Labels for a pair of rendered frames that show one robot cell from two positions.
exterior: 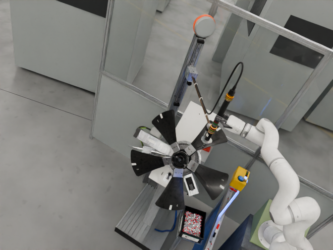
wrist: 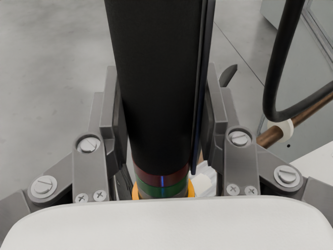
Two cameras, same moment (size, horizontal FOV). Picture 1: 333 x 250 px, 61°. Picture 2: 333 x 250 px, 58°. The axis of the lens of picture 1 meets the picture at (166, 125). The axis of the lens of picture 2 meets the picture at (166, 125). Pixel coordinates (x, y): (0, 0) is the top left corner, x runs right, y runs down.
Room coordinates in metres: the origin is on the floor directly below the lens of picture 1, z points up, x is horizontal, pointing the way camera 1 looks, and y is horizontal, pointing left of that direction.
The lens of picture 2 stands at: (1.35, -0.37, 1.76)
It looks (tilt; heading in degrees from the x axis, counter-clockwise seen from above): 50 degrees down; 76
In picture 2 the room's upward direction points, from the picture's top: 1 degrees counter-clockwise
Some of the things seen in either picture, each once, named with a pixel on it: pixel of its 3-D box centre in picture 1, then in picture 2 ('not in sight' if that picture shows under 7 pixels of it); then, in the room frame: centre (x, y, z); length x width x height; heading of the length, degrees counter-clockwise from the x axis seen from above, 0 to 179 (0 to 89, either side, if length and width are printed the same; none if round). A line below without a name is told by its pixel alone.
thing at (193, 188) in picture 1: (191, 183); not in sight; (1.39, -0.33, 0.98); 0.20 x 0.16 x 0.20; 167
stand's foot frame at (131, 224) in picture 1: (150, 217); not in sight; (1.60, -0.19, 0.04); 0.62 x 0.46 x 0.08; 167
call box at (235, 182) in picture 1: (239, 178); not in sight; (1.58, -0.69, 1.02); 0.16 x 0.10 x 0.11; 167
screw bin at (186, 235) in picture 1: (192, 223); not in sight; (1.16, -0.43, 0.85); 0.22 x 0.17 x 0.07; 3
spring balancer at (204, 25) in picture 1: (204, 26); not in sight; (2.04, 0.00, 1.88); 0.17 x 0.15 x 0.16; 77
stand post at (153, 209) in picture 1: (156, 201); not in sight; (1.50, -0.16, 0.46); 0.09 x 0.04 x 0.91; 77
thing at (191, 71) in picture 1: (191, 73); not in sight; (1.95, -0.04, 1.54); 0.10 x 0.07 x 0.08; 22
